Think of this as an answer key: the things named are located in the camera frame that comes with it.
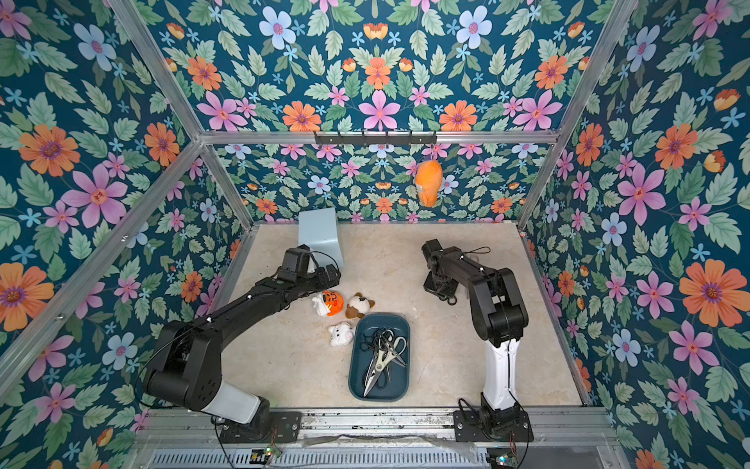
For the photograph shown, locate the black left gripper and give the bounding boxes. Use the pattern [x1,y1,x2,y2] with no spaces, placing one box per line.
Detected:
[294,262,343,296]

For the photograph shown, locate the cream kitchen shears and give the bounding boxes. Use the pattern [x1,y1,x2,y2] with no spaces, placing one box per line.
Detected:
[362,330,408,397]

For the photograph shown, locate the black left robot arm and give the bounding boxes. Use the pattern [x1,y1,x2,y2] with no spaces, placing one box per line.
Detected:
[143,265,341,424]

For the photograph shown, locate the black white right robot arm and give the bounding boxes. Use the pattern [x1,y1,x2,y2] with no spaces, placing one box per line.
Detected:
[421,240,533,442]

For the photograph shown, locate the light blue box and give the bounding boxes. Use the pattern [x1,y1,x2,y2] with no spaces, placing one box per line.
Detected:
[298,208,344,269]

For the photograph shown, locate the dark teal storage tray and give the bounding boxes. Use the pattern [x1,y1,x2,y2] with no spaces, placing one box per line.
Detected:
[349,313,410,403]

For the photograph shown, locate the orange tiger plush toy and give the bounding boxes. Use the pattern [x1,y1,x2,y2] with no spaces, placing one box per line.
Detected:
[311,290,345,317]

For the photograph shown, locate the brown dog plush toy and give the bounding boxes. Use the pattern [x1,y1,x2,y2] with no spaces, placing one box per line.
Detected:
[345,292,375,320]

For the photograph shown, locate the white plush toy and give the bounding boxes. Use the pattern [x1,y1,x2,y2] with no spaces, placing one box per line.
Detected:
[327,322,355,348]

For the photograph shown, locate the orange hanging plush toy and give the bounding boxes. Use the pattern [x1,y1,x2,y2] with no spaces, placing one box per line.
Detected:
[414,160,443,208]

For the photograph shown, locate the white ventilation grille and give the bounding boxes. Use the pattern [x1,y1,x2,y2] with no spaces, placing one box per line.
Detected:
[148,448,489,468]

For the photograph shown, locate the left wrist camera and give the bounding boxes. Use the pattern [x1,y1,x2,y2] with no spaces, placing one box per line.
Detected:
[277,244,312,283]

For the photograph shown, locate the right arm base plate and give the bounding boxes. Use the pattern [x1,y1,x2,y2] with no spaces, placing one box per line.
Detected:
[452,406,534,444]

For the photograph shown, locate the black wall hook rail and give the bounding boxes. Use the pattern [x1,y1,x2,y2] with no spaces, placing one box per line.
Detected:
[314,131,438,147]

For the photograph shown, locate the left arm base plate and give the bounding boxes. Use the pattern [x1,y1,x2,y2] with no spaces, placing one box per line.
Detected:
[219,410,302,445]

